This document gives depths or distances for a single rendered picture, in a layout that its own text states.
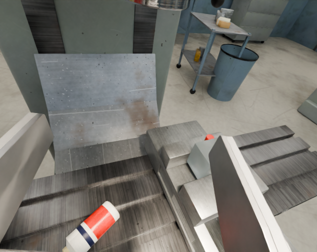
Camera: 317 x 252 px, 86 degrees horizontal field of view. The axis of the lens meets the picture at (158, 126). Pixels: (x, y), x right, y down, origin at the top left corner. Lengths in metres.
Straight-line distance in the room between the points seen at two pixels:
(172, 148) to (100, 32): 0.35
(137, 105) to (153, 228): 0.35
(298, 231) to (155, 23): 1.72
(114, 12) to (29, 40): 0.21
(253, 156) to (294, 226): 1.30
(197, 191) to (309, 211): 1.75
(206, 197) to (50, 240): 0.28
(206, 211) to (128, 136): 0.35
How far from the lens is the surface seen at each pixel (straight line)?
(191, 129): 0.45
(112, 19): 0.52
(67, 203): 0.42
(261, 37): 5.95
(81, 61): 0.54
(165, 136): 0.41
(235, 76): 2.41
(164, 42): 0.58
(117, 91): 0.55
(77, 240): 0.35
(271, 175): 0.57
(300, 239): 1.83
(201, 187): 0.32
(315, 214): 2.04
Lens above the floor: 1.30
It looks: 44 degrees down
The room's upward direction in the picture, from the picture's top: 12 degrees clockwise
